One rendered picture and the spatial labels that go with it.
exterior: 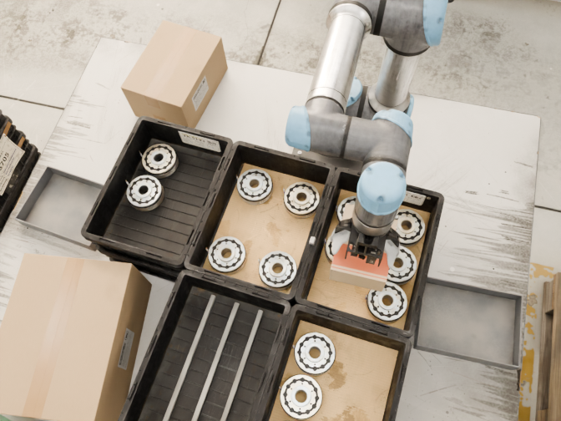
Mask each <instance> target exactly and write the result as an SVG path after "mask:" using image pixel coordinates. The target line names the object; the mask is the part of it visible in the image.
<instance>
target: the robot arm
mask: <svg viewBox="0 0 561 421"><path fill-rule="evenodd" d="M447 2H448V0H335V2H334V3H333V4H332V6H331V9H330V11H329V13H328V16H327V19H326V27H327V30H328V32H327V35H326V40H325V42H324V45H323V48H322V51H321V56H320V58H319V61H318V64H317V67H316V71H315V74H314V78H313V80H312V83H311V87H310V91H309V94H308V96H307V99H306V104H305V106H304V105H302V106H297V105H295V106H293V107H292V108H291V110H290V113H289V115H288V119H287V122H286V132H285V141H286V143H287V144H288V145H289V146H290V147H294V148H296V149H299V150H304V151H306V152H309V151H311V152H316V153H320V154H324V155H331V156H335V157H340V158H343V159H348V160H354V161H359V162H363V165H362V171H361V177H360V179H359V181H358V184H357V194H356V202H355V205H354V210H353V214H352V218H350V219H345V220H342V221H340V222H339V223H338V224H337V226H336V228H335V230H334V231H333V232H332V234H331V242H332V254H333V255H335V254H336V253H337V252H338V251H339V249H340V247H341V245H342V244H343V243H345V242H348V245H347V248H346V256H347V252H350V253H351V256H355V257H357V255H358V254H359V256H358V258H360V259H362V260H365V256H366V263H368V264H372V265H374V264H375V262H376V260H379V262H378V266H380V264H381V261H382V257H383V252H386V254H387V265H388V266H389V267H392V266H393V263H394V261H395V258H396V256H398V255H399V251H400V238H399V234H398V233H397V232H396V231H395V230H394V229H392V224H393V221H394V220H398V218H399V215H397V212H398V210H399V207H400V205H401V203H402V202H403V200H404V197H405V194H406V186H407V182H406V176H407V174H406V173H407V164H408V159H409V155H410V149H411V147H412V133H413V122H412V120H411V115H412V110H413V105H414V97H413V95H411V94H410V93H409V87H410V84H411V81H412V78H413V75H414V73H415V70H416V68H417V64H418V61H419V58H420V57H421V54H423V53H425V52H426V51H427V50H428V49H429V48H430V47H433V46H438V45H439V44H440V42H441V38H442V30H443V25H444V20H445V15H446V11H447ZM369 34H372V35H375V36H380V37H383V41H384V44H385V45H386V49H385V53H384V56H383V60H382V66H381V70H380V73H379V77H378V80H377V82H376V83H375V84H373V86H372V87H371V86H366V85H362V84H361V81H360V80H359V79H357V78H356V76H354V75H355V72H356V66H357V62H358V59H359V55H360V52H361V46H362V43H363V40H364V39H365V38H366V37H367V36H368V35H369ZM350 244H352V249H351V248H350V247H349V246H350ZM346 256H345V259H346Z"/></svg>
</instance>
